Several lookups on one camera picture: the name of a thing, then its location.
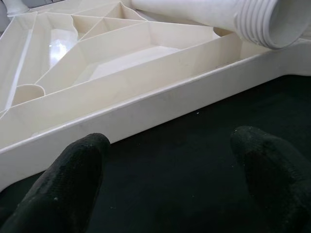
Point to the white plastic table leg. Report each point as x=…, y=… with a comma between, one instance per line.
x=17, y=7
x=194, y=12

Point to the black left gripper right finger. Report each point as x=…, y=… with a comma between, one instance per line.
x=279, y=182

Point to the white plastic children table top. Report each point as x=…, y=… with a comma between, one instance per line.
x=145, y=114

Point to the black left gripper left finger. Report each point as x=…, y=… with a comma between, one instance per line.
x=60, y=189

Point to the black tablecloth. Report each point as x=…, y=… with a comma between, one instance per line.
x=182, y=170

